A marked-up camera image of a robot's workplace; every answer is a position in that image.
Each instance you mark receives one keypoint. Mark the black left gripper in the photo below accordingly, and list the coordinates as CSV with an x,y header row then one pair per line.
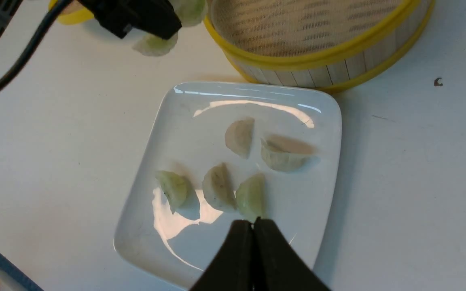
x,y
157,17

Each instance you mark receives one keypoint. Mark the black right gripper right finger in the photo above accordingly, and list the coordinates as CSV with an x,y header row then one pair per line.
x,y
276,266

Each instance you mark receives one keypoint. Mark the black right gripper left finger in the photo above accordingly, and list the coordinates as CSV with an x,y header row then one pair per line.
x,y
230,269

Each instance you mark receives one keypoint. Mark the pale speckled dumpling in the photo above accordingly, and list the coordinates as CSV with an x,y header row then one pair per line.
x,y
217,189

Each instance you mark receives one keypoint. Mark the pale white dumpling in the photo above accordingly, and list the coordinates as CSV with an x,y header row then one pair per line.
x,y
286,154

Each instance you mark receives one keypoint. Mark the pale pink dumpling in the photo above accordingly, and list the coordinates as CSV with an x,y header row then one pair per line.
x,y
239,136

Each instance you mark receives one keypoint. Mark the white square plate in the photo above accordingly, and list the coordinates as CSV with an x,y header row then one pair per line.
x,y
188,138

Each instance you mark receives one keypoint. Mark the yellow-rimmed bamboo steamer basket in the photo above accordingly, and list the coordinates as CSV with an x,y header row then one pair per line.
x,y
340,67

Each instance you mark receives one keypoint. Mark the small dark table speck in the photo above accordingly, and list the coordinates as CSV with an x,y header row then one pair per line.
x,y
438,82

